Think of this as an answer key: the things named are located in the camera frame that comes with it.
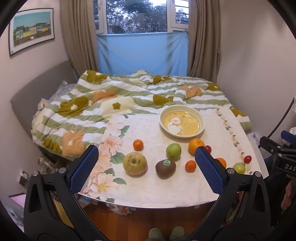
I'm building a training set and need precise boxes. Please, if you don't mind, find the white crumpled cloth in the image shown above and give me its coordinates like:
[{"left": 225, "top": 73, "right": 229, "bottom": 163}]
[{"left": 247, "top": 131, "right": 262, "bottom": 142}]

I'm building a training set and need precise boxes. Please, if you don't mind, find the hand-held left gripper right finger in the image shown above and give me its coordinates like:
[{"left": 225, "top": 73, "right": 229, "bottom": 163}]
[{"left": 194, "top": 146, "right": 271, "bottom": 235}]

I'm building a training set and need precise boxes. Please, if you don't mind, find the small green apple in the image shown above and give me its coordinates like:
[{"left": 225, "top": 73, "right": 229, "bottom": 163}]
[{"left": 233, "top": 162, "right": 246, "bottom": 175}]

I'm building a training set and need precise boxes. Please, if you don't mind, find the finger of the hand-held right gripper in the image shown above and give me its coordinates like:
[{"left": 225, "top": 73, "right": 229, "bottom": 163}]
[
  {"left": 259, "top": 136, "right": 290, "bottom": 155},
  {"left": 281, "top": 130, "right": 296, "bottom": 148}
]

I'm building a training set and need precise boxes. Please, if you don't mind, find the brown kiwi with sticker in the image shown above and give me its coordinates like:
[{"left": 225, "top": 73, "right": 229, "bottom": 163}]
[{"left": 155, "top": 159, "right": 176, "bottom": 179}]

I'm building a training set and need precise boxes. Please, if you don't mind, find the black cable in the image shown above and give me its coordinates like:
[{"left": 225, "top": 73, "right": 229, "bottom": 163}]
[{"left": 266, "top": 96, "right": 296, "bottom": 140}]

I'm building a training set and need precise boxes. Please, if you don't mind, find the yellow-green pear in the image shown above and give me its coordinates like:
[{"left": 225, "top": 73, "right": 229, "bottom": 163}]
[{"left": 123, "top": 152, "right": 148, "bottom": 176}]

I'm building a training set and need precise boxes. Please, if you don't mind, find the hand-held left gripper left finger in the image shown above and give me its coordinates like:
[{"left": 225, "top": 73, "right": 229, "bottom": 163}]
[{"left": 24, "top": 145, "right": 100, "bottom": 233}]

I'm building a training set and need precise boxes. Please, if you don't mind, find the green slipper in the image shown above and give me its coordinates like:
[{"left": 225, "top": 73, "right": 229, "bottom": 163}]
[
  {"left": 148, "top": 228, "right": 164, "bottom": 241},
  {"left": 170, "top": 226, "right": 186, "bottom": 241}
]

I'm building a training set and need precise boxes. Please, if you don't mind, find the window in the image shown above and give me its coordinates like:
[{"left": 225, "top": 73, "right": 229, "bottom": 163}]
[{"left": 92, "top": 0, "right": 190, "bottom": 35}]

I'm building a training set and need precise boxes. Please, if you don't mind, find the pink book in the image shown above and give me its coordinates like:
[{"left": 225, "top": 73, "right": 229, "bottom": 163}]
[{"left": 8, "top": 192, "right": 27, "bottom": 210}]

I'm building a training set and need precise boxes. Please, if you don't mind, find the large orange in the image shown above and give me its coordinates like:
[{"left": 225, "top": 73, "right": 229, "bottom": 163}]
[{"left": 188, "top": 138, "right": 205, "bottom": 155}]

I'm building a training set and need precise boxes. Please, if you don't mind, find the green striped floral blanket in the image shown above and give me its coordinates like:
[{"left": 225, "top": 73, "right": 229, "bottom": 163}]
[{"left": 31, "top": 70, "right": 252, "bottom": 157}]

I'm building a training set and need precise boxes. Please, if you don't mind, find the wooden table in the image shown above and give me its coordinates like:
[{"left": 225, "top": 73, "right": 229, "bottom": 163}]
[{"left": 82, "top": 201, "right": 219, "bottom": 241}]

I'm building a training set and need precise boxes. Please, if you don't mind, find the beige curtain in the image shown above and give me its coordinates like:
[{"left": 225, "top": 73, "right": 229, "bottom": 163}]
[
  {"left": 188, "top": 0, "right": 221, "bottom": 82},
  {"left": 60, "top": 0, "right": 99, "bottom": 77}
]

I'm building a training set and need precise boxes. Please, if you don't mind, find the grey patterned pillow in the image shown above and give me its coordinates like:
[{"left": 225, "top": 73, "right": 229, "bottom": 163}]
[{"left": 49, "top": 80, "right": 75, "bottom": 102}]

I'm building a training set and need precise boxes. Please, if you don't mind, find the floral white tablecloth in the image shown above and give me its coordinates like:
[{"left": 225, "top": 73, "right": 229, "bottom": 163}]
[{"left": 79, "top": 107, "right": 263, "bottom": 207}]

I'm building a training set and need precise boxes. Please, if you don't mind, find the grey bed headboard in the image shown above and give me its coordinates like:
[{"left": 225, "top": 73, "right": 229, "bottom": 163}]
[{"left": 10, "top": 61, "right": 78, "bottom": 127}]

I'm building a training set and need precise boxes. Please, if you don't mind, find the framed houses picture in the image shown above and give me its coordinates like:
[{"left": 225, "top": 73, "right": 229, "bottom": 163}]
[{"left": 9, "top": 8, "right": 56, "bottom": 57}]

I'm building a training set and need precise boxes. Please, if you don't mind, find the yellow cartoon print bowl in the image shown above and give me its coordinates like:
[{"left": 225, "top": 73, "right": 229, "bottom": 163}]
[{"left": 159, "top": 105, "right": 205, "bottom": 139}]

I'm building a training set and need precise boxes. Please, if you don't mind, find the blue cloth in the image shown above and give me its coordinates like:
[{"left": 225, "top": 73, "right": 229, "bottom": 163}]
[{"left": 97, "top": 31, "right": 189, "bottom": 76}]

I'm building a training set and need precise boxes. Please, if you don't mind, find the person's right hand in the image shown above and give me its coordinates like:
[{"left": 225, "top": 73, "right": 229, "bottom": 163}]
[{"left": 280, "top": 178, "right": 294, "bottom": 210}]

